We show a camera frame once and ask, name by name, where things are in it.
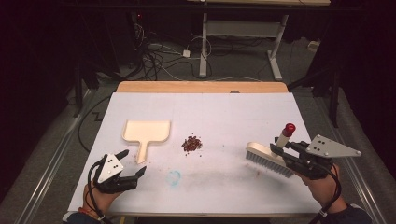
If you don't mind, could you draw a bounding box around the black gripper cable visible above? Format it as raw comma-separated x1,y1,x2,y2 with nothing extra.
87,155,110,224
307,162,344,224

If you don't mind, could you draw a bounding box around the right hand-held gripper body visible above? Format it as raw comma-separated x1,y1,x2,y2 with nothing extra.
291,133,362,181

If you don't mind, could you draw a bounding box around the pile of red crumbs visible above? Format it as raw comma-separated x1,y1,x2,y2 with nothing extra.
181,134,204,153

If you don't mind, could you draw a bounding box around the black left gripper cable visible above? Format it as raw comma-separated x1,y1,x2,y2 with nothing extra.
87,155,110,224

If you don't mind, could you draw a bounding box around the black metal stand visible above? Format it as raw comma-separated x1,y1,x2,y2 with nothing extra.
73,60,101,119
288,66,341,129

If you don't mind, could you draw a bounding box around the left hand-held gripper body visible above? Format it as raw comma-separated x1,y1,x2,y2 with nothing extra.
92,153,139,194

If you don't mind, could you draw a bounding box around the cream brush with grey bristles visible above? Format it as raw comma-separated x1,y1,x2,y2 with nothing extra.
245,122,297,179

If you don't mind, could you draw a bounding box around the black floor cable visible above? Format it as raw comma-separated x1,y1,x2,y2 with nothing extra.
77,94,112,153

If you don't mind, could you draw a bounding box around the tangle of floor cables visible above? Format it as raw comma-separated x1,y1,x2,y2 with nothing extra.
134,22,214,81

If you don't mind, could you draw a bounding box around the cream dustpan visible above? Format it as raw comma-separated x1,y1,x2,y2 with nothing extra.
121,119,172,165

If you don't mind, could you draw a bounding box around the white metal desk frame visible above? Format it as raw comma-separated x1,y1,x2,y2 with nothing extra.
199,12,289,81

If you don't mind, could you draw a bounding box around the person's left hand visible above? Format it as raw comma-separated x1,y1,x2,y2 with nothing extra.
82,181,123,216

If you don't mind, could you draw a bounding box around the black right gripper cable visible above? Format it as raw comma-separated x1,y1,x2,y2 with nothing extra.
307,162,344,224

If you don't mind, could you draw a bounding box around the person's right hand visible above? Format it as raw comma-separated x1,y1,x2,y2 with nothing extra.
295,162,348,214

